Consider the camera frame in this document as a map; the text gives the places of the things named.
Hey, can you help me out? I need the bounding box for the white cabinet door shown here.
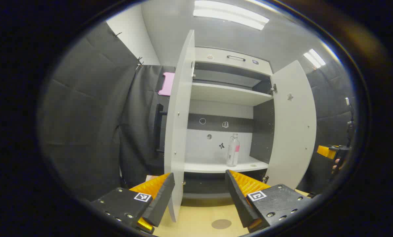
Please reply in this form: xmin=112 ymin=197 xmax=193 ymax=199
xmin=264 ymin=60 xmax=317 ymax=191
xmin=163 ymin=30 xmax=196 ymax=223

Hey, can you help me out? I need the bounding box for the clear bottle with pink label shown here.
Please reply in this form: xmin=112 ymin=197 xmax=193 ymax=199
xmin=227 ymin=133 xmax=240 ymax=167

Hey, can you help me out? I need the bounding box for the ceiling light panel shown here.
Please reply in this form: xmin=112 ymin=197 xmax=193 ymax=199
xmin=303 ymin=49 xmax=326 ymax=68
xmin=193 ymin=0 xmax=270 ymax=31

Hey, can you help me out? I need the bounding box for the round grey coaster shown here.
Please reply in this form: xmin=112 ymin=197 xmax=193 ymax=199
xmin=211 ymin=219 xmax=232 ymax=230

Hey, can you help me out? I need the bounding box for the black door handle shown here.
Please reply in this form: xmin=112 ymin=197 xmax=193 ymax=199
xmin=154 ymin=103 xmax=168 ymax=153

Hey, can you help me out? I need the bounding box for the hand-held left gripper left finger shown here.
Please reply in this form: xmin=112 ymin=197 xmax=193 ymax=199
xmin=90 ymin=172 xmax=176 ymax=235

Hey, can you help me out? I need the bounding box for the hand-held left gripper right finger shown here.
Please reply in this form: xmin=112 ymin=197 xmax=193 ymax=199
xmin=225 ymin=170 xmax=312 ymax=233

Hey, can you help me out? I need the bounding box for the white and grey cabinet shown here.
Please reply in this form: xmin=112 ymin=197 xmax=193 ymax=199
xmin=183 ymin=46 xmax=276 ymax=208

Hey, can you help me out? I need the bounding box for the white cabinet shelf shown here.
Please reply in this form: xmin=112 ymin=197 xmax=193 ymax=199
xmin=183 ymin=155 xmax=269 ymax=173
xmin=190 ymin=82 xmax=273 ymax=106

